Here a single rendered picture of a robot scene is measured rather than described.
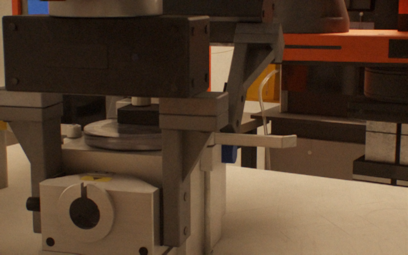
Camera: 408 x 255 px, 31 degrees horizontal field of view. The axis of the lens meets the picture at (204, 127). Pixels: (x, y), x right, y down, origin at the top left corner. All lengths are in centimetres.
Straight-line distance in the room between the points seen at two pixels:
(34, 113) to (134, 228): 10
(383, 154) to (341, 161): 89
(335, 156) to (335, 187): 136
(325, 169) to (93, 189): 171
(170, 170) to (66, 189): 7
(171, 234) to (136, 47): 13
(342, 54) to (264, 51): 57
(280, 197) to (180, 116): 29
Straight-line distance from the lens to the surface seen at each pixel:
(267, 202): 72
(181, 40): 46
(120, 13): 46
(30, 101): 51
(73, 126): 58
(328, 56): 121
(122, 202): 49
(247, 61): 64
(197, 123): 47
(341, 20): 124
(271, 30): 64
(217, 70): 363
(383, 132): 125
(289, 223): 66
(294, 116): 221
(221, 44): 68
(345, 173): 215
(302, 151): 218
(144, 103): 58
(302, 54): 121
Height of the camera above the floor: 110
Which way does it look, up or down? 10 degrees down
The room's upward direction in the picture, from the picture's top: straight up
